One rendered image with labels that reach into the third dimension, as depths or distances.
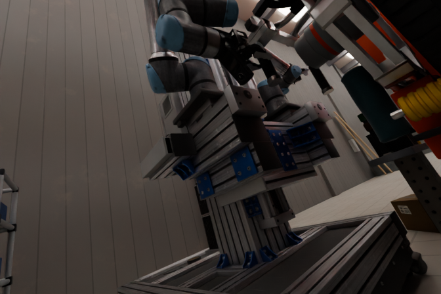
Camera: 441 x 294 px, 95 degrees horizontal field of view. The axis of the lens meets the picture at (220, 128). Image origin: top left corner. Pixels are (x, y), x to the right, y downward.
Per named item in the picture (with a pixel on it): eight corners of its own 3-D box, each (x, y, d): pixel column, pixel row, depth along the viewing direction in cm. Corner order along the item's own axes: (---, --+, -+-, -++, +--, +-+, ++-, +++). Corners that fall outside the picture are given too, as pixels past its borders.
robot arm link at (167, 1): (193, 11, 62) (202, 37, 58) (155, 9, 58) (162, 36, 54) (197, -16, 56) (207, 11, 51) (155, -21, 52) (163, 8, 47)
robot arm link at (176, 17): (161, 2, 46) (168, 27, 43) (202, 16, 52) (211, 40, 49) (151, 30, 52) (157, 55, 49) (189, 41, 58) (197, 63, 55)
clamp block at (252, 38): (268, 27, 63) (261, 16, 65) (250, 49, 69) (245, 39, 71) (278, 31, 66) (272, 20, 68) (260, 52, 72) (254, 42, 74)
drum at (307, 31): (370, 10, 52) (341, -23, 57) (303, 67, 67) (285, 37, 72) (388, 25, 60) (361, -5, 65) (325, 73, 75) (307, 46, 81)
